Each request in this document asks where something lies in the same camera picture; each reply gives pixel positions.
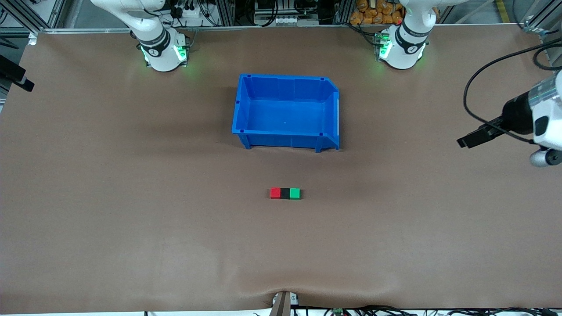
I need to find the aluminium frame profile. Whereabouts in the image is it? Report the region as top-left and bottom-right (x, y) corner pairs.
(524, 0), (562, 35)
(0, 0), (66, 35)

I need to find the blue plastic storage bin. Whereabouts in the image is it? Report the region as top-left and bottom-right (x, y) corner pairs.
(231, 73), (341, 153)

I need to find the black cable bundle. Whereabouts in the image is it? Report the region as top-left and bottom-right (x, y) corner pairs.
(303, 305), (562, 316)

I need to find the brown camera mount bracket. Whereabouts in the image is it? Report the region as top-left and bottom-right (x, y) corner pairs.
(269, 291), (300, 316)

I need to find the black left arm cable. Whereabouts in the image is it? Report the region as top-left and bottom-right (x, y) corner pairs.
(463, 41), (562, 145)

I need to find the silver table edge rail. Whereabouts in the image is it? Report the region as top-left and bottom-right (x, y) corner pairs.
(37, 24), (527, 34)

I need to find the orange snack packets pile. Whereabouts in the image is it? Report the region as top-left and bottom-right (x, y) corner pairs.
(350, 0), (440, 25)

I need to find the silver black electronics box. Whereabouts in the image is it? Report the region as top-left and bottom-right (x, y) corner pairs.
(254, 0), (321, 27)

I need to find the white power strip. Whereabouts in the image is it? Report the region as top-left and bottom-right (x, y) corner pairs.
(173, 4), (211, 21)

